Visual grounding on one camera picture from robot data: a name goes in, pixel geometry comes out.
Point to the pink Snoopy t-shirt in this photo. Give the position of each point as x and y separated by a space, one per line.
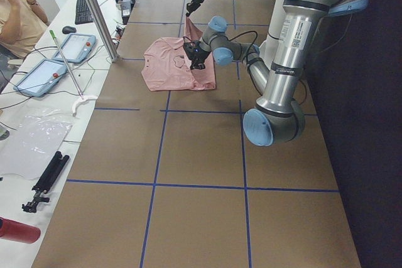
167 66

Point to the black keyboard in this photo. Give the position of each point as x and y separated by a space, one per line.
82 12

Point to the far blue teach pendant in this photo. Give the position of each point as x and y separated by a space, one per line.
76 47

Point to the blue teach pendant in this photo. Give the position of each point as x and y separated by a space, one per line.
76 47
41 79

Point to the white curved plastic piece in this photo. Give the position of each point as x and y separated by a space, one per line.
81 100

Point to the black computer mouse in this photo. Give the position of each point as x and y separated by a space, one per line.
68 29

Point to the metal rod green tip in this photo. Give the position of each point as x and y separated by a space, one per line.
66 63

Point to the near blue teach pendant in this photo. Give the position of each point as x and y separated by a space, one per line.
41 79

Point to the seated person beige shirt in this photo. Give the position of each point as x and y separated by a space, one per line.
23 23

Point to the black folded tripod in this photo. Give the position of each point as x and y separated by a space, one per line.
46 181

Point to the clear plastic bag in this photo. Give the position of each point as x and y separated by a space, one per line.
31 147

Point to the red bottle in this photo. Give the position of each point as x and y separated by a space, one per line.
19 232

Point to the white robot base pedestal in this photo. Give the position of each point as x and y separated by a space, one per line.
269 46

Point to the aluminium frame post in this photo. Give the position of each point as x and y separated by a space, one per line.
102 29

